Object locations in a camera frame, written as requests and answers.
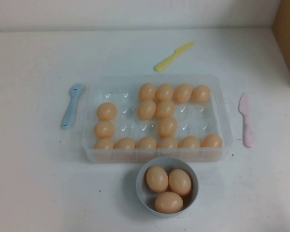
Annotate yellow plastic knife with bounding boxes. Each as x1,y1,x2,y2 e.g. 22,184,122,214
154,41,196,72

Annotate light blue plastic fork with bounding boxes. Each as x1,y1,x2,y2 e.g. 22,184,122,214
60,83,85,130

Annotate grey-blue round bowl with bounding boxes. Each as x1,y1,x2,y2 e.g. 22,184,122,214
135,156,199,218

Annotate pink plastic knife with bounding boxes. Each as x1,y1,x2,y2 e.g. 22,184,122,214
238,91,257,148

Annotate clear plastic egg box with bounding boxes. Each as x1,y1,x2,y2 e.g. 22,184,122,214
81,74,234,164

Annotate beige plastic egg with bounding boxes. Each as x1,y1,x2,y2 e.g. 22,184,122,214
135,136,158,149
155,191,184,214
191,85,211,103
145,166,169,193
138,83,157,102
158,116,179,138
114,137,136,149
155,100,176,119
178,135,201,148
173,83,193,102
201,134,223,148
157,136,179,149
137,100,157,120
93,137,115,149
155,83,174,102
94,120,116,139
168,169,192,196
97,102,117,121

